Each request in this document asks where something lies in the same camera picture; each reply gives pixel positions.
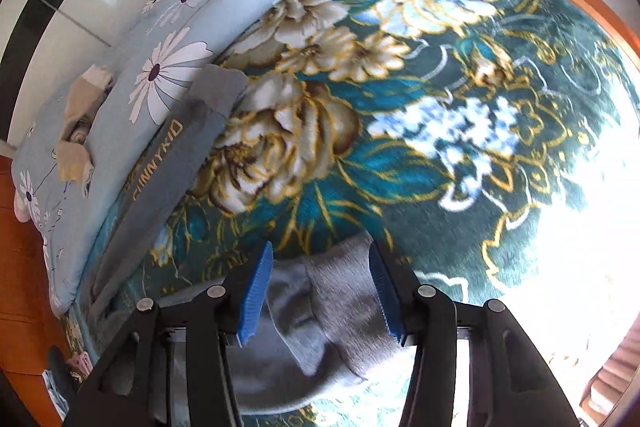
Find light blue daisy quilt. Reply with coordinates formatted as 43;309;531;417
11;0;466;315

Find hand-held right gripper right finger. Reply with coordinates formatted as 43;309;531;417
369;238;586;427

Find green floral blanket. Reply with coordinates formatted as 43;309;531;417
65;0;640;427

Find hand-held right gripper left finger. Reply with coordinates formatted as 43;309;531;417
64;240;275;427

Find grey pants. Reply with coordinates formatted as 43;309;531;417
90;65;418;427

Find beige cloth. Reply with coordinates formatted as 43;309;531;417
54;65;117;198

